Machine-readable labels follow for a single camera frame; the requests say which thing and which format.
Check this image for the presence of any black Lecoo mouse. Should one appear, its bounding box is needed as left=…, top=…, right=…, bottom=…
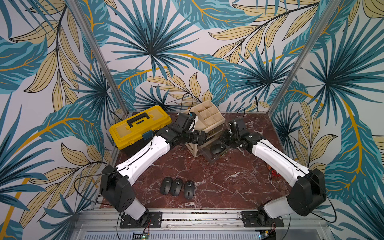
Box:
left=210, top=143, right=227, bottom=155
left=184, top=181, right=195, bottom=200
left=160, top=177, right=173, bottom=195
left=170, top=179, right=184, bottom=197

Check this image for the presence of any clear bottom drawer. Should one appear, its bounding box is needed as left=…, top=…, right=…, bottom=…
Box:
left=198, top=140, right=231, bottom=164

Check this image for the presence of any beige drawer organizer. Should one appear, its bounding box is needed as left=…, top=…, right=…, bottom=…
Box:
left=184, top=100, right=226, bottom=157

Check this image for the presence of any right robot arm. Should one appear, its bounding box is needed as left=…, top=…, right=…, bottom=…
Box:
left=221, top=118, right=327, bottom=226

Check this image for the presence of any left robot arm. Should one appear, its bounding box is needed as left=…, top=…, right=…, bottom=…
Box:
left=100, top=113, right=206, bottom=227

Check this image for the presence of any red small valve wheel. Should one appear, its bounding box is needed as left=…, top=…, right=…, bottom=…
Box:
left=271, top=170, right=281, bottom=177

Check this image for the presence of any yellow black toolbox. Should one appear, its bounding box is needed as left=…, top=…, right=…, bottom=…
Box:
left=109, top=106, right=172, bottom=158

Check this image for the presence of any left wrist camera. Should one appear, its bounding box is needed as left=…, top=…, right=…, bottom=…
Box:
left=189, top=113, right=199, bottom=132

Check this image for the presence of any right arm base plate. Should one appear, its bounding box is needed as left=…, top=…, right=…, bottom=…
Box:
left=240, top=211, right=284, bottom=228

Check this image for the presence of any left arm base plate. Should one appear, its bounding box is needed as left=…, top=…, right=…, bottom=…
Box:
left=120, top=211, right=163, bottom=229

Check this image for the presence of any aluminium front rail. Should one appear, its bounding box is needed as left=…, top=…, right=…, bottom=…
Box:
left=70, top=209, right=316, bottom=240

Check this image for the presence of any right corner aluminium post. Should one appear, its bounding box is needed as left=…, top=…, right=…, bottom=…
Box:
left=268, top=0, right=341, bottom=117

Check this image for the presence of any corner aluminium post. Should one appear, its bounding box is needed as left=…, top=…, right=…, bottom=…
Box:
left=268, top=0, right=341, bottom=117
left=67, top=0, right=130, bottom=117

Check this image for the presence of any left corner aluminium post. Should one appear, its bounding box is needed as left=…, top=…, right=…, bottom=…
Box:
left=67, top=0, right=130, bottom=117

